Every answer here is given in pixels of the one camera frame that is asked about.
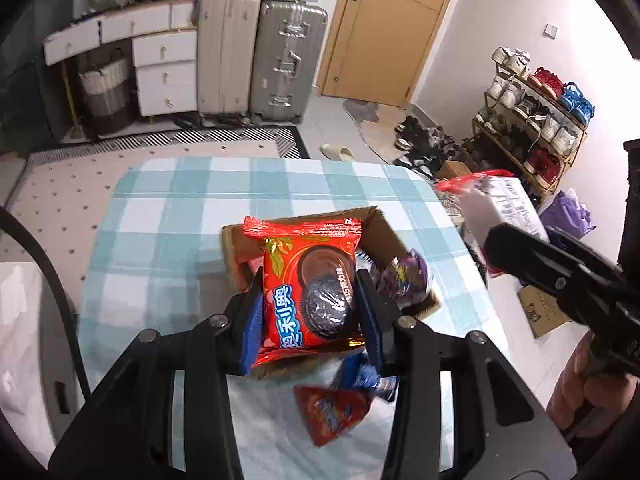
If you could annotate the metal shoe rack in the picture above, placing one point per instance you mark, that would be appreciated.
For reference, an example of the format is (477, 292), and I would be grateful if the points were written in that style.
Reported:
(562, 157)

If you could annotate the dotted rug with striped border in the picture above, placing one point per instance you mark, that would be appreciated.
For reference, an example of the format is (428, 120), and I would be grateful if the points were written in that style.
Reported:
(75, 180)

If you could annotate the checked tablecloth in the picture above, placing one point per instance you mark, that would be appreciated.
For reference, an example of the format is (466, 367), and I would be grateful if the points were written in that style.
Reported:
(165, 240)

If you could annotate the silver suitcase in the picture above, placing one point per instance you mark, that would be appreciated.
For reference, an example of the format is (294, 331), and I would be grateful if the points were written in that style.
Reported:
(287, 60)

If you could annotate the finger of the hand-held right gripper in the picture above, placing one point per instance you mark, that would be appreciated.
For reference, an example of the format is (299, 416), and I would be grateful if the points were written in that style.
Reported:
(580, 252)
(515, 252)

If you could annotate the grey door mat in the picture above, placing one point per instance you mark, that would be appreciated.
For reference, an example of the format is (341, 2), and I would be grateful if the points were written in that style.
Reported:
(360, 110)

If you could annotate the white light switch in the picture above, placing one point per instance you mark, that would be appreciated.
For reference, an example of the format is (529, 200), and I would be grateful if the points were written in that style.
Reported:
(550, 31)

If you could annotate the blue cookie packet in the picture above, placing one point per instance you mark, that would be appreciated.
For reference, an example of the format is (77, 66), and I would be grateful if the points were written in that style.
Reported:
(362, 375)

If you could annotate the woven laundry basket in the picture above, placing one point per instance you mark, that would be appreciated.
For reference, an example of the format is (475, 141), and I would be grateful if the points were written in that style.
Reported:
(105, 90)

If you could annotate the red cookie packet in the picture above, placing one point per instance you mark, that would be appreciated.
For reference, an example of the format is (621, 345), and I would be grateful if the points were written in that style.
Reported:
(290, 280)
(332, 412)

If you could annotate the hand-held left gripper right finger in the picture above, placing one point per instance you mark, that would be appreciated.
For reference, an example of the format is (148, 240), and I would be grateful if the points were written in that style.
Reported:
(372, 325)

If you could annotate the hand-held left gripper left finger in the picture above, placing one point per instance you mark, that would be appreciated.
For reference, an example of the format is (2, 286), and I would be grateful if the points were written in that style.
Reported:
(252, 330)

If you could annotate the beige round mat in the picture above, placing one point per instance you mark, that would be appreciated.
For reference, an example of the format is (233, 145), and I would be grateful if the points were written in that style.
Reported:
(382, 140)

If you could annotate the white drawer cabinet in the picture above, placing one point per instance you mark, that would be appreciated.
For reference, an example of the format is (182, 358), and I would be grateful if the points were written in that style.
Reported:
(160, 65)

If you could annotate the wooden door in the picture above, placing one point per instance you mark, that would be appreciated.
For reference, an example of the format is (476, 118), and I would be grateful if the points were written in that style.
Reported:
(395, 35)

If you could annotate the brown cardboard box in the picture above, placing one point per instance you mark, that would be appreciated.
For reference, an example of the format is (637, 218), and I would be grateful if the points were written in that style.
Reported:
(380, 232)

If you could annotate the pile of dark shoes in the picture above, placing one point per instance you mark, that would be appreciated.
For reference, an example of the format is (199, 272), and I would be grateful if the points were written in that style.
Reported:
(425, 145)

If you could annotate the flat printed cardboard carton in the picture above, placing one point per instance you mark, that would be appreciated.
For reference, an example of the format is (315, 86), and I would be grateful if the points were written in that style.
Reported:
(542, 310)

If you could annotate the small brown carton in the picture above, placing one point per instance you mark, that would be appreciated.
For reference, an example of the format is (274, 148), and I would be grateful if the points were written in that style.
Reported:
(452, 170)

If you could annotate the person's right hand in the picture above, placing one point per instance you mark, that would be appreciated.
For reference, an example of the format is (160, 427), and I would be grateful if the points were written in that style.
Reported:
(570, 390)

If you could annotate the beige slipper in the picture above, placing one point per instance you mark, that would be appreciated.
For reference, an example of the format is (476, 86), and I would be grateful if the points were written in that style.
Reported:
(337, 152)

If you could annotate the beige suitcase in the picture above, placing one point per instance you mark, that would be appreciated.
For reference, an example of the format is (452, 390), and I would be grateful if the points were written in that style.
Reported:
(227, 55)

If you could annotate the purple plastic bag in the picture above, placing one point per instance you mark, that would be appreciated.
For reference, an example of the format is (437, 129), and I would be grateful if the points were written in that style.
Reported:
(570, 212)

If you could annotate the purple snack bag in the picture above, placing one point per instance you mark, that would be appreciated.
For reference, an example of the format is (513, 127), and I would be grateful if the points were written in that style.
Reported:
(405, 275)

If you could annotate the group of assorted shoes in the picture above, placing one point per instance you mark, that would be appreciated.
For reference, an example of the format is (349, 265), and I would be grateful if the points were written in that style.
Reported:
(540, 105)

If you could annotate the white packet with red edges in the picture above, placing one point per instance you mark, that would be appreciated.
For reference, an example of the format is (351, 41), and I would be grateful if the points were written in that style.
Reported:
(495, 205)

